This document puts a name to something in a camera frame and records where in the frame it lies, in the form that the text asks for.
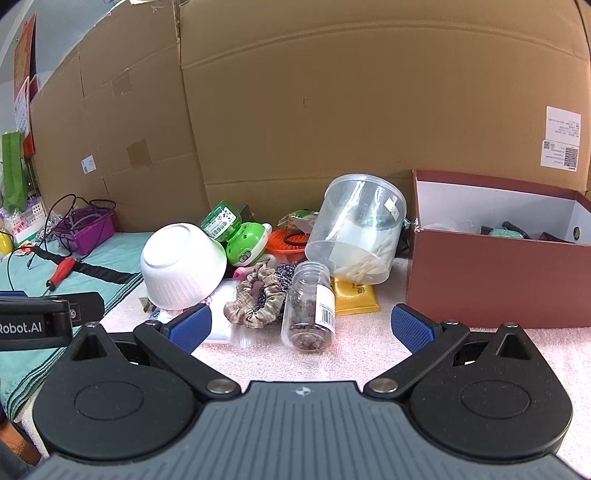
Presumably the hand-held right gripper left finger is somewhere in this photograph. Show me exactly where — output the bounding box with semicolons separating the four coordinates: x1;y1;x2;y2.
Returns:
67;303;242;402

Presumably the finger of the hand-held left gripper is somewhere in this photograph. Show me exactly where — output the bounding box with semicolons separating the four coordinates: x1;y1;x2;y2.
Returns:
0;290;105;352

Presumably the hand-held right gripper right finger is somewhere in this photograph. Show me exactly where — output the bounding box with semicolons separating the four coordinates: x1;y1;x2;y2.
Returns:
364;303;539;401

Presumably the white ceramic bowl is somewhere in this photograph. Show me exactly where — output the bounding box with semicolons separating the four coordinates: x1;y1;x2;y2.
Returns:
140;223;228;310

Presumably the beige fabric scrunchie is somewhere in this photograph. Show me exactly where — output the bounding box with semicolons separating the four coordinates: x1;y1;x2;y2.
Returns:
224;261;288;329

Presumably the red-brown cardboard shoe box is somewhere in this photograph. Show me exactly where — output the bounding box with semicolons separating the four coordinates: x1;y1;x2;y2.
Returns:
406;169;591;330

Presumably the small clear plastic bottle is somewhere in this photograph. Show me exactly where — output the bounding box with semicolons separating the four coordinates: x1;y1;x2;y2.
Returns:
281;261;336;354

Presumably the dark beaded scrunchie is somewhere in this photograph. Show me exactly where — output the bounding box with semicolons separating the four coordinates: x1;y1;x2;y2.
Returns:
264;261;302;320

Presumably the pack of clear zip bags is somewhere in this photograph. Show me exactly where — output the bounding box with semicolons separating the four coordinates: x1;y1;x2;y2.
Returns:
154;279;260;348

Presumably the teal cloth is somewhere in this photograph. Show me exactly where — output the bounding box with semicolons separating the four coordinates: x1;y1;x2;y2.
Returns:
0;230;156;422

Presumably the pink blanket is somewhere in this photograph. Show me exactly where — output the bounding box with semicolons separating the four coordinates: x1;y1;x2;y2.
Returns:
18;256;591;480

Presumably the yellow tube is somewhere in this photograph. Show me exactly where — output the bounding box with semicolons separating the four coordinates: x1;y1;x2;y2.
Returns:
332;276;380;316

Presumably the small white patterned box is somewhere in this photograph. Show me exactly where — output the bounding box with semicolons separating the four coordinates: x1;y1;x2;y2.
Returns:
12;202;47;246

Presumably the purple plastic basket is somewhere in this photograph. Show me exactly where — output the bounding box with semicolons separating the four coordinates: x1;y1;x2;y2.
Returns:
51;207;116;256

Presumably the green mosquito repellent vaporizer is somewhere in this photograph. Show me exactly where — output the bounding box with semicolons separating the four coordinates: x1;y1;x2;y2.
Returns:
199;199;273;268

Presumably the orange silicone brush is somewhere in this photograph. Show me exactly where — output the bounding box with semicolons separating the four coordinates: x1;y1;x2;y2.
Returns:
265;229;309;255

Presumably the green paper bag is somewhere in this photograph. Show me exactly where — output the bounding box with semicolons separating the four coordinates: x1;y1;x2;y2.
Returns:
1;130;30;213

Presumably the black object in shoe box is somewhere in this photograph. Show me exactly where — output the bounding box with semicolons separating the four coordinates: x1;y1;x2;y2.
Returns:
479;220;576;244

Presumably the gold and green snack packet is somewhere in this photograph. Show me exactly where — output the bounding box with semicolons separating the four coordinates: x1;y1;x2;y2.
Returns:
276;209;320;232

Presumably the plain large cardboard carton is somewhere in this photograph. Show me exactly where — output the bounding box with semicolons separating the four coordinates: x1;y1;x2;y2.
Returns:
28;0;209;234

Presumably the large cardboard carton with labels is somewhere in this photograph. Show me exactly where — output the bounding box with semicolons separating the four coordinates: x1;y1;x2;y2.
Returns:
178;0;591;234

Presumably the red handled screwdriver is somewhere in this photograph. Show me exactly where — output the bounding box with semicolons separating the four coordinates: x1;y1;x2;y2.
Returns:
43;257;79;296

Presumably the black strap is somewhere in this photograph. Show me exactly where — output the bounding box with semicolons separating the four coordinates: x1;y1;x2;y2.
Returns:
31;248;142;286

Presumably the black cable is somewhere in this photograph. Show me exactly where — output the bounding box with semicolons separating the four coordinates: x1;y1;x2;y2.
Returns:
25;193;117;271

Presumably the red wall calendar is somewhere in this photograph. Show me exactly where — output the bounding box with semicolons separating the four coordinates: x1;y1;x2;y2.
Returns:
12;13;39;160

